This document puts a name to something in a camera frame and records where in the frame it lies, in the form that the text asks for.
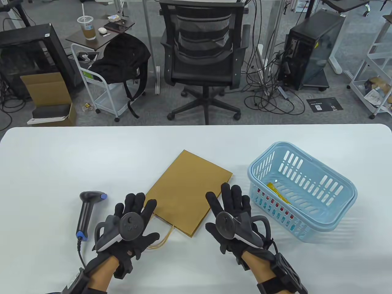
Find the person's left hand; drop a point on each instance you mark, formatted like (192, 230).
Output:
(134, 202)

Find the person's right hand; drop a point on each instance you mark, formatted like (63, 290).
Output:
(228, 196)

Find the black grey controller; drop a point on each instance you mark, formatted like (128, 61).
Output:
(131, 225)
(225, 225)

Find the brown paper bag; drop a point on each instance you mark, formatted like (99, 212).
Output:
(190, 190)

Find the red instant coffee powder package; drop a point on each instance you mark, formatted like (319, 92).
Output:
(272, 201)

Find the yellow instant coffee powder package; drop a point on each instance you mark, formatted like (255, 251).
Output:
(275, 189)

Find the black barcode scanner blue trim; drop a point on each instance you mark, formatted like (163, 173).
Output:
(87, 211)

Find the person's left forearm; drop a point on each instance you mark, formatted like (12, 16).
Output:
(101, 275)

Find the white rolling cart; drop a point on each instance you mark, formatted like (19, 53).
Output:
(110, 101)

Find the small yellow wrapper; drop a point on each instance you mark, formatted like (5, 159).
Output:
(88, 107)

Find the light blue plastic basket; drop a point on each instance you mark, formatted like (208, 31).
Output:
(344, 211)

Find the black mesh office chair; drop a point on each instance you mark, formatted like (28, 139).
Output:
(202, 70)

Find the black leaflet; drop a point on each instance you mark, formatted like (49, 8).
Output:
(324, 105)

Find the open cardboard box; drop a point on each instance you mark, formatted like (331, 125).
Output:
(46, 88)

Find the black backpack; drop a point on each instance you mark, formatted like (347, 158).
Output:
(122, 58)

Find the brown side table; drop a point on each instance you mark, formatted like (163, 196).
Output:
(102, 41)

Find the white desk leg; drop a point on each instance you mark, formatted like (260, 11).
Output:
(150, 36)
(272, 30)
(335, 58)

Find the plastic cup with straw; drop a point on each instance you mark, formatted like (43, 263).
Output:
(88, 30)

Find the small snack packet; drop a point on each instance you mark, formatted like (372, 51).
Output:
(114, 17)

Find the black computer tower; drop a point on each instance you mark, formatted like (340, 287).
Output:
(318, 30)

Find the brown paper packet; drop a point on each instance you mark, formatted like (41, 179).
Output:
(379, 82)

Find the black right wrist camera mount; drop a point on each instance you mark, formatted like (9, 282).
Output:
(288, 272)

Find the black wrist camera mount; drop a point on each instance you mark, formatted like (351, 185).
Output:
(76, 280)
(288, 272)

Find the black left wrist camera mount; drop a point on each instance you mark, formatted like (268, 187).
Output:
(76, 280)

